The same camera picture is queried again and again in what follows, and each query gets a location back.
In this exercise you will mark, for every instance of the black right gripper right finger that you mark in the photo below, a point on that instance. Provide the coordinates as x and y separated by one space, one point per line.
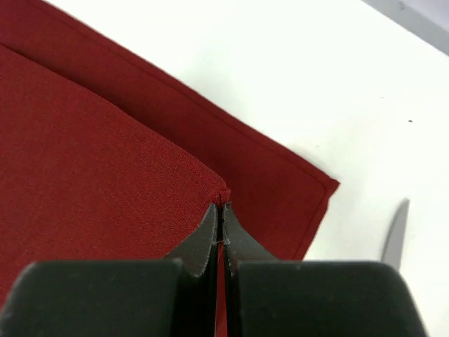
266 296

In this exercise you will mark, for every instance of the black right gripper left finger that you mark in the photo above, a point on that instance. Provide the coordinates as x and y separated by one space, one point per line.
171 296

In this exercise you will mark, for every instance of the dark red cloth napkin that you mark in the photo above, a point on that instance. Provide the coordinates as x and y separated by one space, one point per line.
106 157

